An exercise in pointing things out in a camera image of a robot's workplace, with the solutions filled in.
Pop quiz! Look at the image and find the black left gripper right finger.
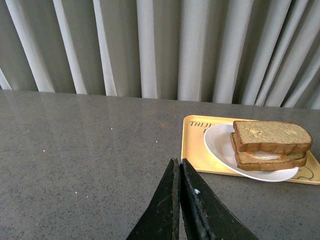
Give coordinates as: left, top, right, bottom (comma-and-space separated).
180, 158, 258, 240

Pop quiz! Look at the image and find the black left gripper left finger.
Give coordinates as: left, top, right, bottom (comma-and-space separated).
127, 158, 181, 240

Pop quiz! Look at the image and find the white round plate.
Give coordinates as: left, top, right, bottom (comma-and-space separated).
204, 123, 299, 183

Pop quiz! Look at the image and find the bread slice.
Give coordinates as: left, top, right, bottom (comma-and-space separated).
233, 120, 313, 154
230, 132, 307, 171

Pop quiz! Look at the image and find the sandwich filling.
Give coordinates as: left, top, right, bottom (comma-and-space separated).
245, 151, 287, 161

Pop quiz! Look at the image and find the yellow bear tray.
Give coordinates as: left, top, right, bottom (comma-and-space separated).
181, 115, 320, 185

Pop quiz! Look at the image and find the grey curtain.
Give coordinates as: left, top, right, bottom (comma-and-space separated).
0, 0, 320, 109

